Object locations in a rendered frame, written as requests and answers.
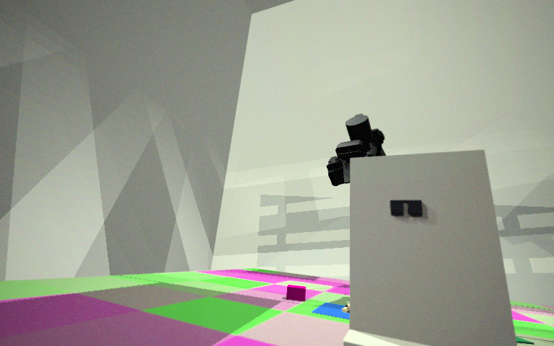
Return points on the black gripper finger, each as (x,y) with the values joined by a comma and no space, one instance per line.
(344,159)

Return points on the grey panel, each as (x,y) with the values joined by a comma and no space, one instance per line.
(426,265)

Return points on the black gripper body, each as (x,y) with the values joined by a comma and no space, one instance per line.
(353,146)

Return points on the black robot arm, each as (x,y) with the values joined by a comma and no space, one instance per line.
(358,129)

